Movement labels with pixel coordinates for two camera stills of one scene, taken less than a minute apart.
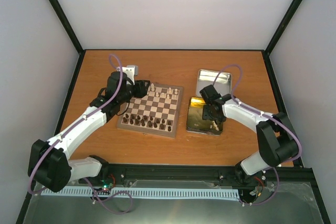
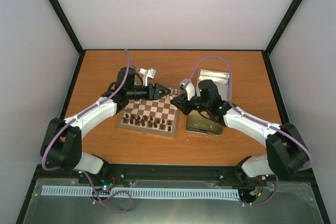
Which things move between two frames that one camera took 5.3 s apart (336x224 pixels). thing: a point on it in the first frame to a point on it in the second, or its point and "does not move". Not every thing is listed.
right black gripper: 206,115 to 182,102
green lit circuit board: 106,185 does not move
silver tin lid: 206,78 does not move
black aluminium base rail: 114,174 does not move
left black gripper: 142,91 to 156,95
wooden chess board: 156,113 does not move
